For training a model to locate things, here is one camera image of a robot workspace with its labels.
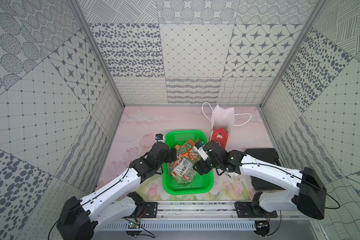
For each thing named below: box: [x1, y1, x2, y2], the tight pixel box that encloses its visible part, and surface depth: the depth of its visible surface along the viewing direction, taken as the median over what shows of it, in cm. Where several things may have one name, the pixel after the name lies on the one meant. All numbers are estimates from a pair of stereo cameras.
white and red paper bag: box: [210, 104, 235, 149], surface depth 87 cm
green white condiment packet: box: [170, 157, 197, 183], surface depth 84 cm
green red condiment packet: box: [176, 139, 196, 156], surface depth 90 cm
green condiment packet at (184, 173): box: [170, 163, 197, 185], surface depth 83 cm
